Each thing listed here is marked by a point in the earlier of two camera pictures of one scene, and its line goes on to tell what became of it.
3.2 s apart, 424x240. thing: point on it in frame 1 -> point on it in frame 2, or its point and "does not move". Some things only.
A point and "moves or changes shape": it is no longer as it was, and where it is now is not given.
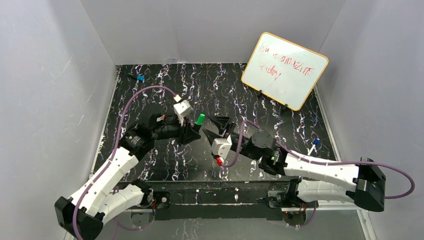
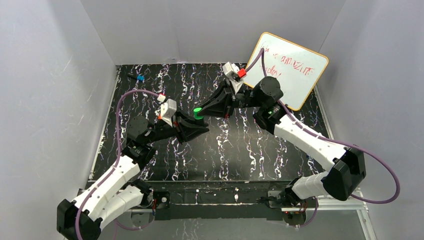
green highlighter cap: [200, 119] moves or changes shape
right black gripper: [228, 131] -> [230, 100]
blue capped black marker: [139, 77] does not move
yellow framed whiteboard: [283, 71] does not move
